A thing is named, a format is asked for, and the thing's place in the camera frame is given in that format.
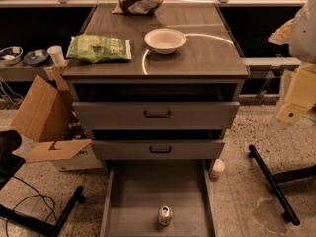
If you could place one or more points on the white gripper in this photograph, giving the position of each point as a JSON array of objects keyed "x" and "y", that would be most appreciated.
[{"x": 305, "y": 37}]

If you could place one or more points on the silver 7up can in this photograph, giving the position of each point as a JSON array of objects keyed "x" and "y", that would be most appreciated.
[{"x": 165, "y": 215}]

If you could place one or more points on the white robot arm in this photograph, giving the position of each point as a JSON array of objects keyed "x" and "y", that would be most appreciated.
[{"x": 300, "y": 34}]

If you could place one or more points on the grey drawer cabinet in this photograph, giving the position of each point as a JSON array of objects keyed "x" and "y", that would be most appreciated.
[{"x": 207, "y": 68}]

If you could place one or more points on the grey bottom drawer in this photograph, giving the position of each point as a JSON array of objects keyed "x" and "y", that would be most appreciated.
[{"x": 137, "y": 189}]

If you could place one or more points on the grey drawer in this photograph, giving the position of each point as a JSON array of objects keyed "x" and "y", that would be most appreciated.
[
  {"x": 157, "y": 149},
  {"x": 137, "y": 189},
  {"x": 155, "y": 115}
]

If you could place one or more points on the grey middle drawer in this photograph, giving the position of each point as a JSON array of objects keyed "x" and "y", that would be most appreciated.
[{"x": 157, "y": 149}]

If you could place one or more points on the grey top drawer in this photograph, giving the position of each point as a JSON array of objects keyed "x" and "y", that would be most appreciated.
[{"x": 155, "y": 115}]

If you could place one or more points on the black stand leg right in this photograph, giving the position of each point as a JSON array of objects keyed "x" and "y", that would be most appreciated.
[{"x": 274, "y": 180}]

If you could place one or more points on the black stand leg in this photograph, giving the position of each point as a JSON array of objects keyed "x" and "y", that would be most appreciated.
[
  {"x": 274, "y": 180},
  {"x": 52, "y": 225}
]

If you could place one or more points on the white bottle on floor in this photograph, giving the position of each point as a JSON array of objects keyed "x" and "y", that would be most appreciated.
[{"x": 218, "y": 168}]

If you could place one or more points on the green chip bag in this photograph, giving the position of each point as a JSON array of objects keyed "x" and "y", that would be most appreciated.
[{"x": 97, "y": 49}]

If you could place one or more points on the white paper cup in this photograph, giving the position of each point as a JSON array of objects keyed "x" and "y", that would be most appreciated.
[{"x": 56, "y": 55}]

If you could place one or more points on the open cardboard box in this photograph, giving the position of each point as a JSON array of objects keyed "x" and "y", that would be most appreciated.
[{"x": 44, "y": 118}]

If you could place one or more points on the blue bowl on shelf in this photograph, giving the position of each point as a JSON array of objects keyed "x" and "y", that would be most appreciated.
[{"x": 36, "y": 58}]

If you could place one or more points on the black stand leg left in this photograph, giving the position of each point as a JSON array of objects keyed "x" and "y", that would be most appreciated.
[{"x": 52, "y": 225}]

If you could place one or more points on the low grey shelf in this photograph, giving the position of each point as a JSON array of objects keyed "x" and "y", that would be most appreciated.
[{"x": 23, "y": 72}]

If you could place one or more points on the blue white bowl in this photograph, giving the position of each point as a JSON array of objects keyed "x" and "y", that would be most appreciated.
[{"x": 11, "y": 55}]

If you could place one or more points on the black chair seat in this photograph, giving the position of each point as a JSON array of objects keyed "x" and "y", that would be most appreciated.
[{"x": 10, "y": 141}]

